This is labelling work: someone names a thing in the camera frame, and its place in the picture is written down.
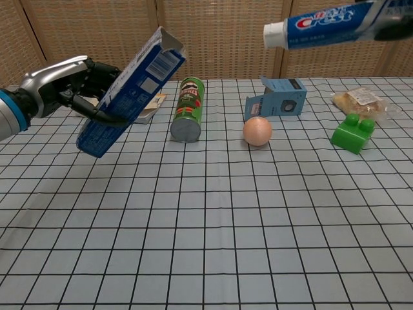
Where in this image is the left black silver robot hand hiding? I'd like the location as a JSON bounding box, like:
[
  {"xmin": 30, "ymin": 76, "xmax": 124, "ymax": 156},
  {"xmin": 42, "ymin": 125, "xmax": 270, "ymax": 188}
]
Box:
[{"xmin": 19, "ymin": 55, "xmax": 129, "ymax": 126}]

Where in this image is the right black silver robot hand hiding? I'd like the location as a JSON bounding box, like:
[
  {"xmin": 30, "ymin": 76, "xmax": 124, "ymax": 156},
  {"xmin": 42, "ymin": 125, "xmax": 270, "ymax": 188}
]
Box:
[{"xmin": 373, "ymin": 12, "xmax": 413, "ymax": 42}]

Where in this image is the white blue toothpaste tube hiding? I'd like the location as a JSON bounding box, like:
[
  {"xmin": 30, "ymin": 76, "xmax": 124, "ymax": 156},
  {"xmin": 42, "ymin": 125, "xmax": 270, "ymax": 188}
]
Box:
[{"xmin": 262, "ymin": 0, "xmax": 413, "ymax": 51}]

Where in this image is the blue toothpaste paper box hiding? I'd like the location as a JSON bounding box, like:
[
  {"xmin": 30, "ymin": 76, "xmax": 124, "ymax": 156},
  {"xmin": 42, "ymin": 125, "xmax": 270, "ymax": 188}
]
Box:
[{"xmin": 76, "ymin": 25, "xmax": 188, "ymax": 160}]

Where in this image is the clear bag of snacks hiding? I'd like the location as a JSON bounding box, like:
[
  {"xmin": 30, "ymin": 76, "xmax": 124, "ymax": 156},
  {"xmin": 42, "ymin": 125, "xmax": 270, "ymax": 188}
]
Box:
[{"xmin": 332, "ymin": 87, "xmax": 405, "ymax": 123}]

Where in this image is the cream notebook with yellow spine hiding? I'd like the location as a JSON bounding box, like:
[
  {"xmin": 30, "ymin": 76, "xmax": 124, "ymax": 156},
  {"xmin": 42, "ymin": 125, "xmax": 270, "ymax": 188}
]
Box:
[{"xmin": 131, "ymin": 93, "xmax": 168, "ymax": 125}]

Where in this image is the green toy building block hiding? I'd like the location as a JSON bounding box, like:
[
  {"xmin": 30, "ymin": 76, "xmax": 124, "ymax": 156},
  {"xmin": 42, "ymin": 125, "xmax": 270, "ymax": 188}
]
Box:
[{"xmin": 330, "ymin": 113, "xmax": 376, "ymax": 156}]

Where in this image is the light blue open carton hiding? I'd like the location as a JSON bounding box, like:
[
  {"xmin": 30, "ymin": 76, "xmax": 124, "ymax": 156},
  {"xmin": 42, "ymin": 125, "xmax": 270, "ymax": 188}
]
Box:
[{"xmin": 243, "ymin": 76, "xmax": 308, "ymax": 122}]

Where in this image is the green Pringles can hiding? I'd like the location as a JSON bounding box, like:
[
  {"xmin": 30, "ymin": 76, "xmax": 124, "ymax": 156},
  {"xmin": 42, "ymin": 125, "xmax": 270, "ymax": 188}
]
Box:
[{"xmin": 170, "ymin": 76, "xmax": 207, "ymax": 144}]

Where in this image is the woven bamboo folding screen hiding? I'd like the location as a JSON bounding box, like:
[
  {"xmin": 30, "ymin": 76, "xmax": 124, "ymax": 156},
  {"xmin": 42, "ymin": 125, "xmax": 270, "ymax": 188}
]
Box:
[{"xmin": 0, "ymin": 0, "xmax": 413, "ymax": 88}]

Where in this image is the peach egg-shaped ball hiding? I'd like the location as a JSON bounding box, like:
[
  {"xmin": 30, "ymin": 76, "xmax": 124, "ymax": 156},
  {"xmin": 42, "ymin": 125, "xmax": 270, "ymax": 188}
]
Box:
[{"xmin": 242, "ymin": 116, "xmax": 274, "ymax": 149}]

